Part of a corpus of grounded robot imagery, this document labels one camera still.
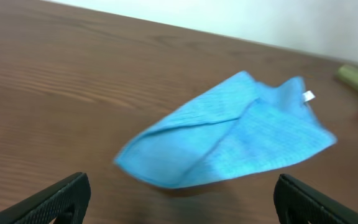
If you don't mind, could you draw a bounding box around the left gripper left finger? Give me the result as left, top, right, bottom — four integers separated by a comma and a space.
0, 172, 91, 224

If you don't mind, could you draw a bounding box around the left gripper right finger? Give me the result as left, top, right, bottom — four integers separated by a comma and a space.
273, 174, 358, 224

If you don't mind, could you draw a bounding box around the blue microfiber cloth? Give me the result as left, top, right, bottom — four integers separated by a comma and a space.
114, 72, 336, 189

